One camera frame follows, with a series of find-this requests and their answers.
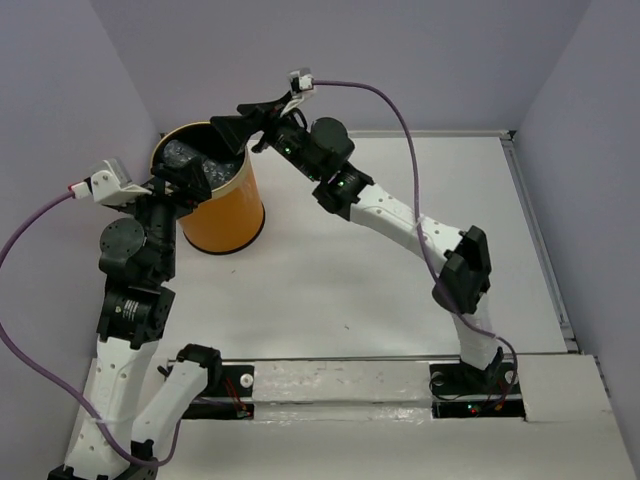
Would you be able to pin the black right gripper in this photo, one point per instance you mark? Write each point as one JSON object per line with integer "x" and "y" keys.
{"x": 237, "y": 130}

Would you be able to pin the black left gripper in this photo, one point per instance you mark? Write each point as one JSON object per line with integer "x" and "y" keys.
{"x": 192, "y": 179}

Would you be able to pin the clear plastic bottle blue cap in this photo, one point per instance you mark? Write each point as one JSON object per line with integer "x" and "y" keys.
{"x": 219, "y": 174}

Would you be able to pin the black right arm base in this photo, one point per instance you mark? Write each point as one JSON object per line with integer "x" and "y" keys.
{"x": 460, "y": 391}

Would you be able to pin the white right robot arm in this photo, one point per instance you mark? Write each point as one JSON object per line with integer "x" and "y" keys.
{"x": 458, "y": 260}

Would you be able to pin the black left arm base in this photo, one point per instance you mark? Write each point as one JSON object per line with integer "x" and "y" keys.
{"x": 230, "y": 399}

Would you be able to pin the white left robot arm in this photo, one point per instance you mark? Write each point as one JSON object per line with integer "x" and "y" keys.
{"x": 117, "y": 439}

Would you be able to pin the orange cylindrical bin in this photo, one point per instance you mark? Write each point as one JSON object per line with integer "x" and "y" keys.
{"x": 234, "y": 216}

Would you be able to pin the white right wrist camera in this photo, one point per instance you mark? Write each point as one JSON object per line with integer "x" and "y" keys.
{"x": 301, "y": 83}

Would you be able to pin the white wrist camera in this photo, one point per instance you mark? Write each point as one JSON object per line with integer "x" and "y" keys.
{"x": 109, "y": 184}
{"x": 301, "y": 83}

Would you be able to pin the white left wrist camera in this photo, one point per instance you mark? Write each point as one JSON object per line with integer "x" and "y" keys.
{"x": 109, "y": 184}

